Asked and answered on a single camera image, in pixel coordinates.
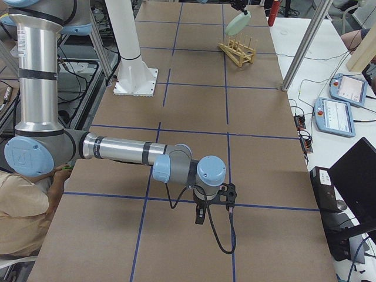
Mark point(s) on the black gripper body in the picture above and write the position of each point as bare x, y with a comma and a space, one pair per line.
202, 203

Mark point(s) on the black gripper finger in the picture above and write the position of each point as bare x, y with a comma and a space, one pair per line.
200, 214

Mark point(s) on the pale green plate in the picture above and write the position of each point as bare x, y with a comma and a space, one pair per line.
238, 23

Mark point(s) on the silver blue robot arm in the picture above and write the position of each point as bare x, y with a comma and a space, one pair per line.
41, 142

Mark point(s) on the wooden dish rack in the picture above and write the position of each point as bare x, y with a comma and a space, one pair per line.
240, 49

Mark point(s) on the lower orange connector box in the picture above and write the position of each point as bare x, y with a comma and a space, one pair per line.
306, 144

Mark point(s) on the orange connector box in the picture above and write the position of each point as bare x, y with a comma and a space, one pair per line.
306, 144
299, 121

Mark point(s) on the upper orange connector box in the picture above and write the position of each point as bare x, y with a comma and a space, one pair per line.
299, 121

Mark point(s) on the black computer box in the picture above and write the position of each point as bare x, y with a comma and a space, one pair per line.
343, 237

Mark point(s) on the wooden beam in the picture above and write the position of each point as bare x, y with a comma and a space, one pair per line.
364, 53

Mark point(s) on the black monitor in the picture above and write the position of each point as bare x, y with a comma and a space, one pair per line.
353, 175

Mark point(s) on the far teach pendant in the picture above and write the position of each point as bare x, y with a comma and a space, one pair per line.
349, 89

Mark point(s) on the teach pendant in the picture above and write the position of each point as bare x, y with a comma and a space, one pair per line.
334, 117
349, 89

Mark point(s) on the near teach pendant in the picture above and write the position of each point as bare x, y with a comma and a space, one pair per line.
334, 117

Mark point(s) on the person in beige shirt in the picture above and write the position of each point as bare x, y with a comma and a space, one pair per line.
28, 205

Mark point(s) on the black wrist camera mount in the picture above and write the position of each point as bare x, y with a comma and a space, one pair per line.
226, 196

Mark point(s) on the aluminium frame post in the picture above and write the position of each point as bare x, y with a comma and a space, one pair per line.
307, 39

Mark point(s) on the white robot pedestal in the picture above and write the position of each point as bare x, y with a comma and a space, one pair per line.
134, 78

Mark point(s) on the left aluminium frame rail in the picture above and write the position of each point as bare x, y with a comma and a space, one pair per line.
102, 53

